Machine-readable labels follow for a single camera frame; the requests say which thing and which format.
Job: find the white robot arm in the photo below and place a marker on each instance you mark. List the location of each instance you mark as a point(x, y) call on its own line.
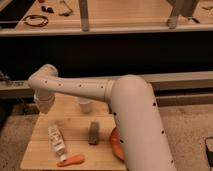
point(132, 101)

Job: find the white plastic cup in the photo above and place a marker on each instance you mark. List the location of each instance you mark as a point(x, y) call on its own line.
point(85, 105)

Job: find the grey rectangular block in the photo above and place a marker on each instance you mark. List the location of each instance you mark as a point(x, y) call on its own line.
point(93, 138)

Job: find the orange plate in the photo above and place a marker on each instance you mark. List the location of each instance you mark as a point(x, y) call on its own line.
point(115, 145)

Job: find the orange carrot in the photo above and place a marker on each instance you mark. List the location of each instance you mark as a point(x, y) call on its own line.
point(76, 159)

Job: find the black glasses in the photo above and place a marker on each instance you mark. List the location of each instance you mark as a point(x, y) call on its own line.
point(67, 9)

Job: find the small black object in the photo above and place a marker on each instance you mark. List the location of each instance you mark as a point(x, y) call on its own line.
point(47, 9)

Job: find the metal clamp at left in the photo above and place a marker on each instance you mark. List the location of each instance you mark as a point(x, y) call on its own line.
point(5, 78)

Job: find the grey metal leg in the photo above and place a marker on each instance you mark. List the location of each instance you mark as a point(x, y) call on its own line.
point(185, 8)

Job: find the black device at right edge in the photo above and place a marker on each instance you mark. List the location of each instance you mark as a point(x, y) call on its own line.
point(209, 153)

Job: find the grey metal post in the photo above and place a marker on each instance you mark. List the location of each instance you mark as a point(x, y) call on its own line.
point(83, 6)

